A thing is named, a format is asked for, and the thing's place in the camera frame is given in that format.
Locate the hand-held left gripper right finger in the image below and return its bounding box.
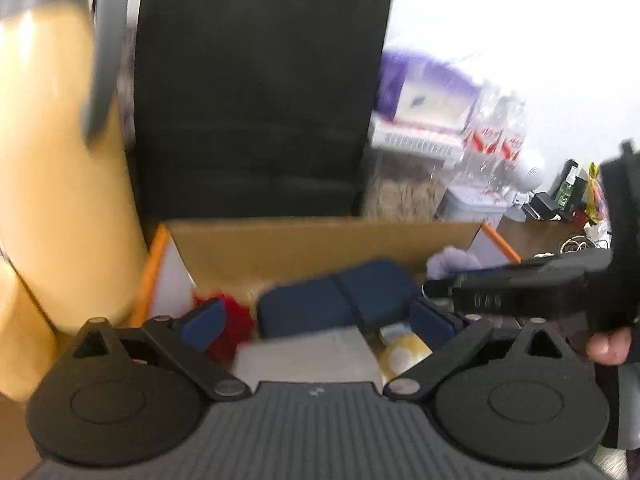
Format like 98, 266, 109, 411
382, 297, 568, 403

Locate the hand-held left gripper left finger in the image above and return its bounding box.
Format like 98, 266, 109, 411
74, 297, 253, 402

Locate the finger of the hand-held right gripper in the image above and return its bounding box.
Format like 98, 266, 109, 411
423, 272, 458, 299

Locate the cardboard box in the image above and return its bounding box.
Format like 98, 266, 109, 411
127, 219, 522, 361

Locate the person's right hand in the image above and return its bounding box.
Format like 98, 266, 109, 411
586, 326, 634, 367

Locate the purple fluffy pouch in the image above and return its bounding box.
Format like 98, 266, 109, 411
426, 245, 484, 282

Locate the red fluffy ball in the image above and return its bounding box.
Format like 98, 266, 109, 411
192, 294, 254, 362

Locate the round yellow tape roll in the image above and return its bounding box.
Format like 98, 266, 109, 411
377, 322, 434, 384

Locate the black charger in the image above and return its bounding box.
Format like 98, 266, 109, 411
528, 192, 564, 222

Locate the white printed tin box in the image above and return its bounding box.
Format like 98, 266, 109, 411
439, 185, 507, 234

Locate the green bottle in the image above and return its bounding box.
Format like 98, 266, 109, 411
550, 159, 581, 212

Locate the clear container with brown contents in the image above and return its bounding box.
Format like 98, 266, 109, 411
360, 152, 452, 222

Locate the yellow packet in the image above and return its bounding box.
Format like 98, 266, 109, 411
585, 162, 607, 224

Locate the navy blue pouch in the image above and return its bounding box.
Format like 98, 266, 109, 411
257, 259, 417, 340

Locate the white paper sheet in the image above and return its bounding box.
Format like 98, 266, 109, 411
232, 327, 384, 387

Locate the white robot toy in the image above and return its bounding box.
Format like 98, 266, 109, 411
509, 150, 547, 207

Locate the clear water bottle red label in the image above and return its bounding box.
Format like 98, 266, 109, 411
495, 92, 529, 192
461, 80, 502, 188

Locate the white plastic basket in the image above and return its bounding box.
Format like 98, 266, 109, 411
369, 114, 467, 162

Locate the purple tissue pack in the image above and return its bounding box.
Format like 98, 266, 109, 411
377, 47, 482, 127

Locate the black chair back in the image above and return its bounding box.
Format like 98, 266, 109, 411
132, 0, 401, 222

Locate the white cable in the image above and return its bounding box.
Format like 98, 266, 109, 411
559, 234, 602, 257

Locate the yellow jug with grey handle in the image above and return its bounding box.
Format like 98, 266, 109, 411
0, 0, 151, 405

